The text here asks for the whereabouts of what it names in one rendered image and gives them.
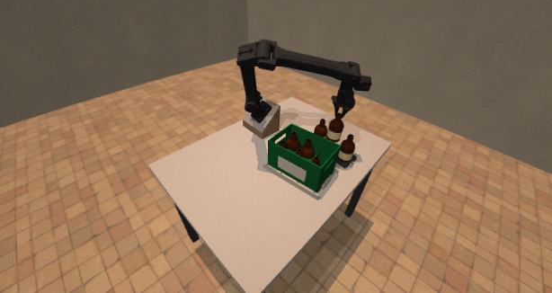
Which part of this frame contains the green plastic crate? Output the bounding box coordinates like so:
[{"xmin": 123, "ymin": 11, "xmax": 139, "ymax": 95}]
[{"xmin": 268, "ymin": 126, "xmax": 341, "ymax": 192}]

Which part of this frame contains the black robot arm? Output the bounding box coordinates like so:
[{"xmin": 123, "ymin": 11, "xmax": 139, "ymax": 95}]
[{"xmin": 236, "ymin": 40, "xmax": 372, "ymax": 123}]

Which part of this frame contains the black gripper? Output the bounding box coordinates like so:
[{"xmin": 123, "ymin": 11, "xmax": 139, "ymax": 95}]
[{"xmin": 332, "ymin": 88, "xmax": 348, "ymax": 118}]

